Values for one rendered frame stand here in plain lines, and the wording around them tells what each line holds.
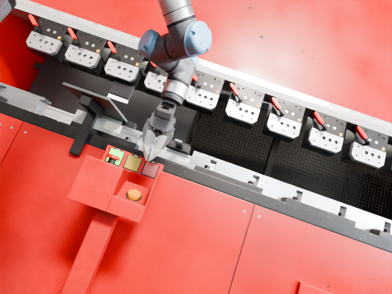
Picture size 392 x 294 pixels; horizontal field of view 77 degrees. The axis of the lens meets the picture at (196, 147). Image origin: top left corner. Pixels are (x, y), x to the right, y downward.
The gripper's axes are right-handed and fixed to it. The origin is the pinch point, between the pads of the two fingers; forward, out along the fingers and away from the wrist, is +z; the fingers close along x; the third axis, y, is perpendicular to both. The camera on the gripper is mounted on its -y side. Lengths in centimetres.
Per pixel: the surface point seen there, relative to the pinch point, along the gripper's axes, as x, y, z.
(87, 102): 29.3, 16.9, -10.8
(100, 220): 5.7, -1.9, 21.0
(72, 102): 72, 98, -18
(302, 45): -47, 37, -78
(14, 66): 109, 89, -25
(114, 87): 31, 44, -26
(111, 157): 9.8, -0.3, 3.8
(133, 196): -0.3, -0.6, 12.1
